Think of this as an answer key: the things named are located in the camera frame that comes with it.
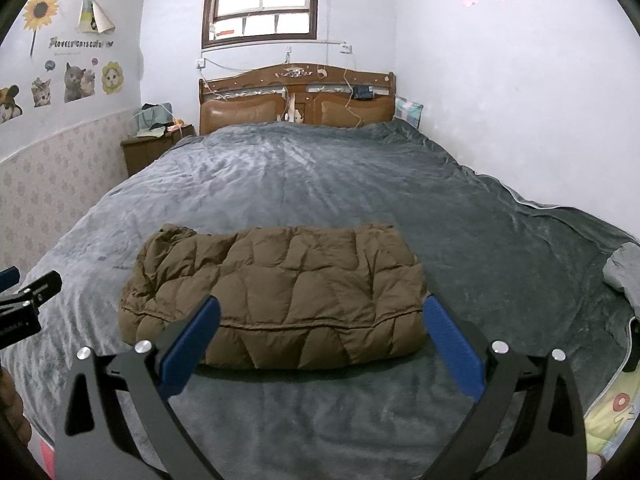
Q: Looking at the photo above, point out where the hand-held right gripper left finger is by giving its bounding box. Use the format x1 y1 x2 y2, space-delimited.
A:
54 295 222 480

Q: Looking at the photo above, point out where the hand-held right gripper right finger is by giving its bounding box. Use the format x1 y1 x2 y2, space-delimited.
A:
422 294 587 480

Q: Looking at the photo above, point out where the olive brown puffer jacket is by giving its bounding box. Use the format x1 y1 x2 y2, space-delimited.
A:
117 223 429 372

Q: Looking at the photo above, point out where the person's left hand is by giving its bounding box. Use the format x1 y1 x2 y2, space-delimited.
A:
0 365 32 449

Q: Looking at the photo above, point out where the person's pink clothing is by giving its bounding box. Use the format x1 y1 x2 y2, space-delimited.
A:
34 437 58 480

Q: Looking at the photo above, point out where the brown wooden nightstand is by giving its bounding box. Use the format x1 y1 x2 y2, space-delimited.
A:
121 124 197 179

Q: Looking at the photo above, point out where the cartoon print quilt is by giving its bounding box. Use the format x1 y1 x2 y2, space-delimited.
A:
584 385 640 474

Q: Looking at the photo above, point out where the grey folded cloth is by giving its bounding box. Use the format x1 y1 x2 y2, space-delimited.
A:
602 242 640 309

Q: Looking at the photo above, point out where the teal bag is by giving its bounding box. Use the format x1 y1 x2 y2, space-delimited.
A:
132 102 176 139

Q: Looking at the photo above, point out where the grey plush blanket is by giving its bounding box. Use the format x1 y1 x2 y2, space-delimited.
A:
0 119 640 480

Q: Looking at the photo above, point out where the brown wooden headboard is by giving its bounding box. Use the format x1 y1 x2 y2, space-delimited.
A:
198 63 397 136

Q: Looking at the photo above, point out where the pastel checked pillow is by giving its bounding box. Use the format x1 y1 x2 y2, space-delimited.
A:
394 95 425 129

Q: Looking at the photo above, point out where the brown framed window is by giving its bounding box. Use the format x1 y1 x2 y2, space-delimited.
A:
201 0 321 50

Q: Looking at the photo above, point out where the hat cat wall sticker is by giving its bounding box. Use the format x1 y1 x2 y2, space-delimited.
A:
0 85 24 124

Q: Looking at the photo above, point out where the tabby kitten wall sticker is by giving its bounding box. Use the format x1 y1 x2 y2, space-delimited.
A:
31 76 54 109

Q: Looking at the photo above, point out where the grey cats wall sticker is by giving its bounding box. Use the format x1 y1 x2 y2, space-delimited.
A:
64 61 97 104

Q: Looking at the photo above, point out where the sunflower cat wall sticker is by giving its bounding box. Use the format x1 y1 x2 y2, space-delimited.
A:
101 61 125 95

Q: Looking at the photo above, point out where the lettering wall sticker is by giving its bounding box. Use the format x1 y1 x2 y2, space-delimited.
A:
48 37 115 54

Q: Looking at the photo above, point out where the hanging orange cable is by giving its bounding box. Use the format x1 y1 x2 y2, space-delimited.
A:
343 54 364 127

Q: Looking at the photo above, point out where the peeling paper wall picture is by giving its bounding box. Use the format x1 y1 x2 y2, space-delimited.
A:
76 0 115 34

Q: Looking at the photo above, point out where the white wall cable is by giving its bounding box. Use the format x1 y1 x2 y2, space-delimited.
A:
205 40 346 75

